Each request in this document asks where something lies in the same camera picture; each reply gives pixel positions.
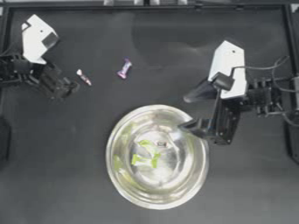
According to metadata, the green candy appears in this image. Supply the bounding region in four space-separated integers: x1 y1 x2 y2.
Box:
131 152 163 169
138 139 157 156

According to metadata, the purple candy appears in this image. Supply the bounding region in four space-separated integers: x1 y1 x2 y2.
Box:
117 57 134 81

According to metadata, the steel bowl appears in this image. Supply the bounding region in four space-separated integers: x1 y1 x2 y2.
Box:
106 104 212 210

